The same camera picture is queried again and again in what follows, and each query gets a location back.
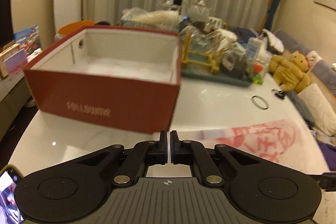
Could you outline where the white printed shopping bag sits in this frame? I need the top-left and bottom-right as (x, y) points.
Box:
(177, 118), (329, 174)

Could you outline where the plastic bag of goods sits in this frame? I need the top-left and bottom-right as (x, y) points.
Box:
(120, 7), (180, 28)

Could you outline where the beige cushion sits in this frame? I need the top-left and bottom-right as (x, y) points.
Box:
(298, 84), (336, 136)

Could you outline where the red cardboard box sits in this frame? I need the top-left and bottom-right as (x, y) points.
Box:
(24, 25), (181, 134)

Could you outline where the wooden drying rack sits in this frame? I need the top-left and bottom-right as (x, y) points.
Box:
(181, 32), (219, 75)

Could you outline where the small black clip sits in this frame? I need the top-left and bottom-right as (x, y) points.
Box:
(272, 89), (286, 100)

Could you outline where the green toy with orange figure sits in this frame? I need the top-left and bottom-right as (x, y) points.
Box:
(250, 62), (265, 85)

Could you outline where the yellow muscular cat plush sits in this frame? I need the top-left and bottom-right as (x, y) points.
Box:
(269, 51), (310, 94)

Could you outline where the milk carton with straw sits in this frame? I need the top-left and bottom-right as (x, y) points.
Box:
(246, 38), (263, 60)

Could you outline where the smartphone in green case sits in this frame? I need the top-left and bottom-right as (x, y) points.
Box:
(0, 165), (23, 224)

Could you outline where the black rubber ring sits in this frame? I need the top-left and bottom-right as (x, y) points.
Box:
(251, 95), (269, 110)

